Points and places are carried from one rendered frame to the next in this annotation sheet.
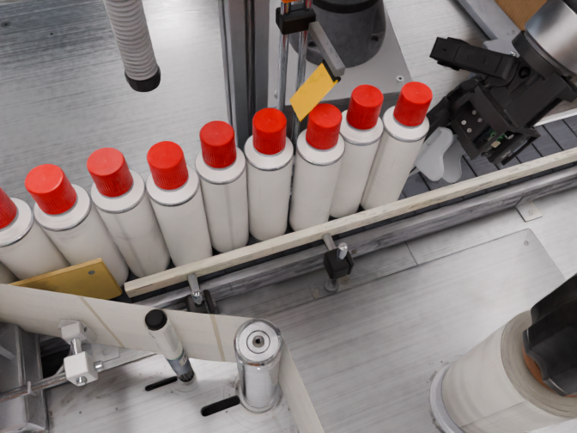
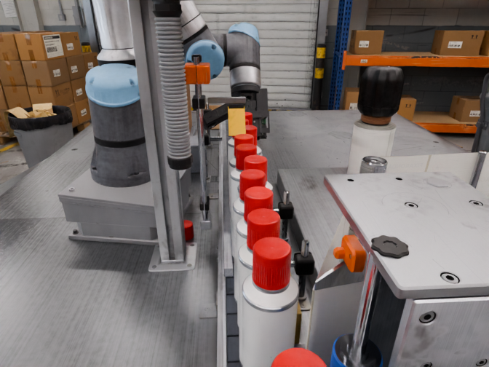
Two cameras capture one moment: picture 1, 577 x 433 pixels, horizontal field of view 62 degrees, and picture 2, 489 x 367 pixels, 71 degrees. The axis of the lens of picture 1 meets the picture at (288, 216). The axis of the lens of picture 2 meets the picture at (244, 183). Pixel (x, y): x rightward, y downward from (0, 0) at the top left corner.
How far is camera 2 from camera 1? 58 cm
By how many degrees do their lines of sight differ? 58
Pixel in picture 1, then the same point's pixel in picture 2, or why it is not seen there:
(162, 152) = (254, 159)
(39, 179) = (258, 193)
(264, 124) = (246, 137)
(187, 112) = (96, 280)
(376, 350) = (335, 217)
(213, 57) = (50, 257)
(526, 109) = (263, 105)
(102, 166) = (257, 174)
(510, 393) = (386, 135)
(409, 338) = (328, 207)
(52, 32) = not seen: outside the picture
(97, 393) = not seen: hidden behind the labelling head
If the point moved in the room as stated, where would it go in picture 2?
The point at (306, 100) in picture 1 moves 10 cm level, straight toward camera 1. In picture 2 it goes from (238, 126) to (293, 132)
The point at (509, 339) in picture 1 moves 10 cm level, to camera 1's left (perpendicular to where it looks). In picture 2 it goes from (367, 126) to (364, 140)
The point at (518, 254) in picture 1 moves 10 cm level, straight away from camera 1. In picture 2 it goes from (290, 174) to (273, 162)
